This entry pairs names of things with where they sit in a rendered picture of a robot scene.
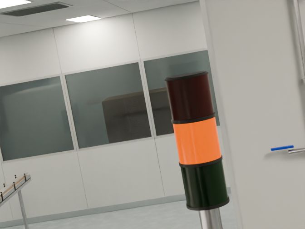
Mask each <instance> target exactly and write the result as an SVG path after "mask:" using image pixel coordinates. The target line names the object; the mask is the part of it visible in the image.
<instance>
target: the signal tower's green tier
mask: <svg viewBox="0 0 305 229"><path fill-rule="evenodd" d="M180 168H181V173H182V180H183V186H184V191H185V196H186V202H187V205H188V206H190V207H209V206H214V205H217V204H221V203H223V202H225V201H227V200H228V193H227V187H226V179H225V174H224V168H223V162H222V160H221V161H220V162H217V163H215V164H211V165H207V166H202V167H195V168H183V167H180Z"/></svg>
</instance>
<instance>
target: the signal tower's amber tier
mask: <svg viewBox="0 0 305 229"><path fill-rule="evenodd" d="M173 128H174V134H175V139H176V144H177V151H178V157H179V162H180V163H181V164H200V163H205V162H209V161H213V160H216V159H218V158H220V157H221V149H220V144H219V138H218V132H217V127H216V119H215V117H214V118H211V119H207V120H204V121H199V122H194V123H188V124H173Z"/></svg>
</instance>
